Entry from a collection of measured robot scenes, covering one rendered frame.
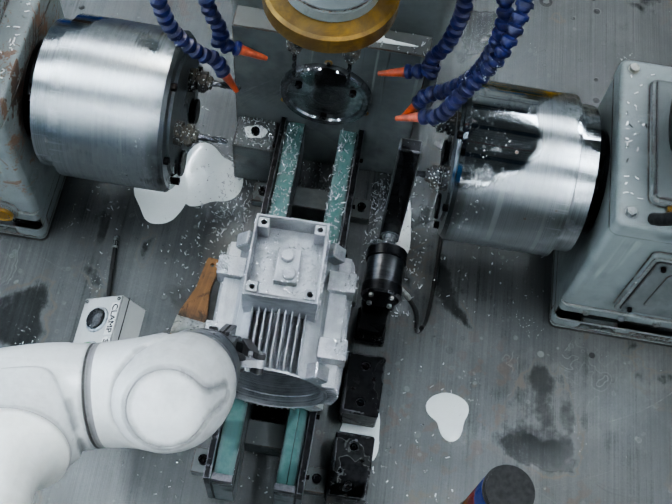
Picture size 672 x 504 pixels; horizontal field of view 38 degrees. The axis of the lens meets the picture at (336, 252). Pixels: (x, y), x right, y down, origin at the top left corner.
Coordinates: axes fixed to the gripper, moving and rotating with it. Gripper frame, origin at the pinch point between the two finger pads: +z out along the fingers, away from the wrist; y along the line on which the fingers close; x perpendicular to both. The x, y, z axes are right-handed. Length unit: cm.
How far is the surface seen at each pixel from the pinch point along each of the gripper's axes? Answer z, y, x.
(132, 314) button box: 6.2, 13.8, -0.1
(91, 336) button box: 3.9, 18.3, 3.4
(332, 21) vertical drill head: -1.4, -7.0, -42.0
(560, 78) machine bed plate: 65, -48, -50
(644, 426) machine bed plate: 32, -66, 8
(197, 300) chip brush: 35.3, 9.6, 0.5
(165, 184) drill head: 21.7, 15.2, -17.9
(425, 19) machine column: 33, -20, -51
